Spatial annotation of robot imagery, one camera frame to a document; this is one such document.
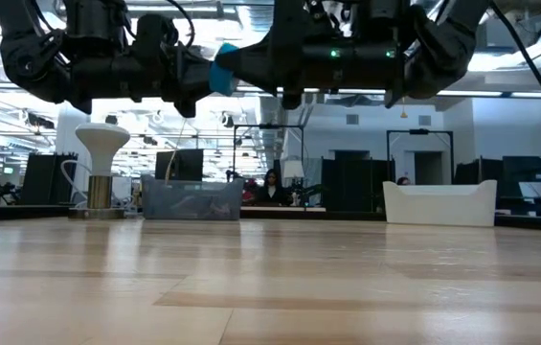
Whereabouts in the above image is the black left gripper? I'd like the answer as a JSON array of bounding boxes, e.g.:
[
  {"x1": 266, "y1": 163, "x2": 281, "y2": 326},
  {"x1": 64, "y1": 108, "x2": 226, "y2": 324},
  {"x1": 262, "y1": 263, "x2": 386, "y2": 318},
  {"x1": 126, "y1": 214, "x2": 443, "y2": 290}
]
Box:
[{"x1": 133, "y1": 13, "x2": 214, "y2": 119}]

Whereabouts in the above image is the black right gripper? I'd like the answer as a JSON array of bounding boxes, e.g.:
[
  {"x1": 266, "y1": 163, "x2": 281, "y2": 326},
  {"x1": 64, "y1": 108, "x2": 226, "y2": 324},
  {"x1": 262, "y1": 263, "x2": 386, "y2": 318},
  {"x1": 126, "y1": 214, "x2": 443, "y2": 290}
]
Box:
[{"x1": 214, "y1": 0, "x2": 312, "y2": 111}]

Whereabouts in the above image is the light blue tape roll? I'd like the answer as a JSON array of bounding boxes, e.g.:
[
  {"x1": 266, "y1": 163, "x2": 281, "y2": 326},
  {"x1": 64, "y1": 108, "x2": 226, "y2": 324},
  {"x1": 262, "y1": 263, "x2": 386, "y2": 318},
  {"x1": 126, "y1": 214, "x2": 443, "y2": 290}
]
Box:
[{"x1": 209, "y1": 41, "x2": 241, "y2": 97}]

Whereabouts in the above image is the black monitor on arm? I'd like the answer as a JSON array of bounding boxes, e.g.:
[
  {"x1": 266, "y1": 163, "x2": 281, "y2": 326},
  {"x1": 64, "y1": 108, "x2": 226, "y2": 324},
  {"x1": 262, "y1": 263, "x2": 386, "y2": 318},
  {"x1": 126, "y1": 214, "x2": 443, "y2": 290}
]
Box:
[{"x1": 454, "y1": 155, "x2": 541, "y2": 217}]

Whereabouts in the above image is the black background monitor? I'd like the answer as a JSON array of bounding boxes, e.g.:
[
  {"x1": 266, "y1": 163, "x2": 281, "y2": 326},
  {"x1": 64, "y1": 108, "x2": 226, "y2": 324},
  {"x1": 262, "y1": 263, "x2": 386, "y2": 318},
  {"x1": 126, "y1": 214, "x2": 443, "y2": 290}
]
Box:
[{"x1": 154, "y1": 149, "x2": 205, "y2": 182}]

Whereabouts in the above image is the white background lampshade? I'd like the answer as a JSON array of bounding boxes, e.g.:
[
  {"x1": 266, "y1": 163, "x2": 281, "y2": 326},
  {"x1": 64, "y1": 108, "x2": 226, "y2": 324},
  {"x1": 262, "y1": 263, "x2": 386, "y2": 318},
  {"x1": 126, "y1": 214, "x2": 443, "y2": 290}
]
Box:
[{"x1": 282, "y1": 159, "x2": 305, "y2": 180}]

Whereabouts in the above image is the white mushroom table lamp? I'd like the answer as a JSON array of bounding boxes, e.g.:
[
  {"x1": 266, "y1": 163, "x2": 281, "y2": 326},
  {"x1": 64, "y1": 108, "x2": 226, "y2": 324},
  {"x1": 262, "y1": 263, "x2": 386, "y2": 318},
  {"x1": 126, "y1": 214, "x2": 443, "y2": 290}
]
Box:
[{"x1": 74, "y1": 123, "x2": 131, "y2": 220}]

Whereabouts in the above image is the person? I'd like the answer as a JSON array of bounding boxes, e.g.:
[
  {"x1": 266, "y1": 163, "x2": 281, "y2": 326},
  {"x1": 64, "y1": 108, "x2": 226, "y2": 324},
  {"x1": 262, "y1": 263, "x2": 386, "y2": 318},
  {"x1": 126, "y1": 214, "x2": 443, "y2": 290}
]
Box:
[{"x1": 250, "y1": 167, "x2": 295, "y2": 207}]

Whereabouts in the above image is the light wooden background table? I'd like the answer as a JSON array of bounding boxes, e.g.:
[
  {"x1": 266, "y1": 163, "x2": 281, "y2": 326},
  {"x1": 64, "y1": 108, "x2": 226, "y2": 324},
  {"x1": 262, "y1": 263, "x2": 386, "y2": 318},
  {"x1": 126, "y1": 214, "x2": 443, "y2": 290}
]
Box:
[{"x1": 239, "y1": 205, "x2": 327, "y2": 214}]

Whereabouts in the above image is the wide black partition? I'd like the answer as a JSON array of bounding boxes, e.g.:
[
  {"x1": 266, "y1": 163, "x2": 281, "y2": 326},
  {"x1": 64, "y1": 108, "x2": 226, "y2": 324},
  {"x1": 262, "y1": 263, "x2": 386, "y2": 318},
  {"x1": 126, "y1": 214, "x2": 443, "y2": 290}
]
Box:
[{"x1": 320, "y1": 157, "x2": 395, "y2": 212}]

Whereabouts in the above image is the black partition panel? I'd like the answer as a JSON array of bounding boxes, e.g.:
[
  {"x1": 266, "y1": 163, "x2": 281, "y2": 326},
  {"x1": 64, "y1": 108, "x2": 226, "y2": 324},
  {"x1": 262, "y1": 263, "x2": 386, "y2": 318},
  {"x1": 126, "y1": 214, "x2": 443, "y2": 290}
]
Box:
[{"x1": 19, "y1": 151, "x2": 79, "y2": 206}]

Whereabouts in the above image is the empty white plastic bin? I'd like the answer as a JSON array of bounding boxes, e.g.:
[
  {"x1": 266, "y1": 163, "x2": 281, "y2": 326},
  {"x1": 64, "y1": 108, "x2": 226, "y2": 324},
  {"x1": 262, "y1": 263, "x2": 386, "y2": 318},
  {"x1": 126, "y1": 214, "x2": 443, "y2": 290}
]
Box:
[{"x1": 382, "y1": 179, "x2": 498, "y2": 228}]

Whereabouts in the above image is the black rig frame stand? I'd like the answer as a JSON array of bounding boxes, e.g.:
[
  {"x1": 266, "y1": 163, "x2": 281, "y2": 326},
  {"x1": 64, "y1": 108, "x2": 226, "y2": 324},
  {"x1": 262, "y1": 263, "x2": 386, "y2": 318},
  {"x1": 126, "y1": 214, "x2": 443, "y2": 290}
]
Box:
[
  {"x1": 385, "y1": 127, "x2": 456, "y2": 186},
  {"x1": 232, "y1": 123, "x2": 305, "y2": 183}
]

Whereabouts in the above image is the white lamp cord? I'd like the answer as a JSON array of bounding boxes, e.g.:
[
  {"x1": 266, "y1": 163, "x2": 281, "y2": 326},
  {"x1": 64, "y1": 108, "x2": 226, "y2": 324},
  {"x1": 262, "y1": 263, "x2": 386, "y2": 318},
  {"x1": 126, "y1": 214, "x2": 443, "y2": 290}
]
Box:
[{"x1": 60, "y1": 159, "x2": 94, "y2": 210}]

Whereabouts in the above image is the dark right arm cable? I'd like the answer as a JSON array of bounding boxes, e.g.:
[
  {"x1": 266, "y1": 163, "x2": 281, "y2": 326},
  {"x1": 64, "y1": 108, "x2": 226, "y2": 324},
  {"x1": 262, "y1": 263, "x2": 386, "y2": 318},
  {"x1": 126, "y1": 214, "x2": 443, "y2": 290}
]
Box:
[{"x1": 487, "y1": 0, "x2": 541, "y2": 139}]

